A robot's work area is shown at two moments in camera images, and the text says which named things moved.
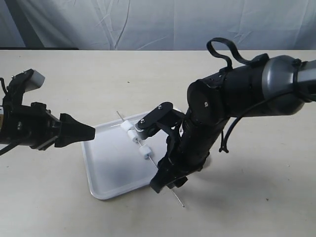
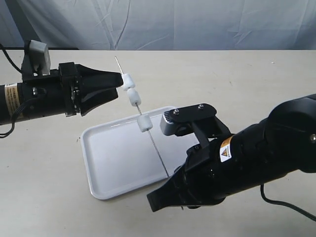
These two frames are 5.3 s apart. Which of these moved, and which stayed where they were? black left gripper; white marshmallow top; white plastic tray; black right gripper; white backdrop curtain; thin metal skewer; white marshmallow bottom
Moved: thin metal skewer; black left gripper; white marshmallow top; white marshmallow bottom; black right gripper
Stayed: white backdrop curtain; white plastic tray
